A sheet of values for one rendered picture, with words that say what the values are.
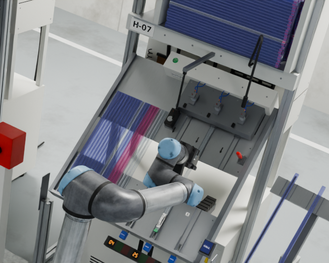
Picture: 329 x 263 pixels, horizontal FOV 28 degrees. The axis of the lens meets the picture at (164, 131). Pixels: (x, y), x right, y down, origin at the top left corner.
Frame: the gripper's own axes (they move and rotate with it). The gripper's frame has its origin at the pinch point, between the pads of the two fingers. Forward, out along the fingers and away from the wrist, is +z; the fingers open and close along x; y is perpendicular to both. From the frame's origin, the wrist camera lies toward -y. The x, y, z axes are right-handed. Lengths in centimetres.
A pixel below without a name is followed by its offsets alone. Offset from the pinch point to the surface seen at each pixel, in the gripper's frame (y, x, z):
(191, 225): -20.4, -11.4, -3.9
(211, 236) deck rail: -20.8, -20.3, -5.3
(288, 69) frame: 49, -22, -8
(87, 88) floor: 31, 175, 222
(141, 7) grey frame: 54, 49, -2
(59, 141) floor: -16, 139, 150
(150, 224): -26.8, 3.7, -5.6
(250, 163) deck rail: 11.2, -20.9, 2.8
